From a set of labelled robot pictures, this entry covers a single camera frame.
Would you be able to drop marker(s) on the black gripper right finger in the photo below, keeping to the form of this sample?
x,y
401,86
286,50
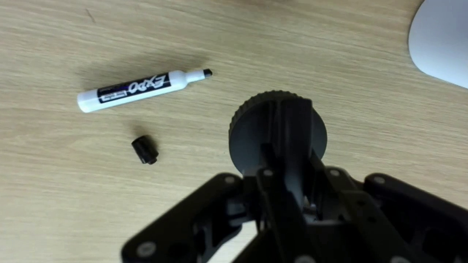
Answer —
x,y
400,219

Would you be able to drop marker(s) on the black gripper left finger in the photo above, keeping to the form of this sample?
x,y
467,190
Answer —
x,y
206,219

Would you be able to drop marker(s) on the black flask lid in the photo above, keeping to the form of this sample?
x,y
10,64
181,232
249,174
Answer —
x,y
254,129

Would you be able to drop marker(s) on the white flask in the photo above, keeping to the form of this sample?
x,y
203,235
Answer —
x,y
441,38

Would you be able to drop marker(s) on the black marker cap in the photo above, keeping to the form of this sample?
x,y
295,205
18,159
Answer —
x,y
146,149

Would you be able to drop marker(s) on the white dry erase marker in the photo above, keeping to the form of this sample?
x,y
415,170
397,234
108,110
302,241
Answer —
x,y
132,89

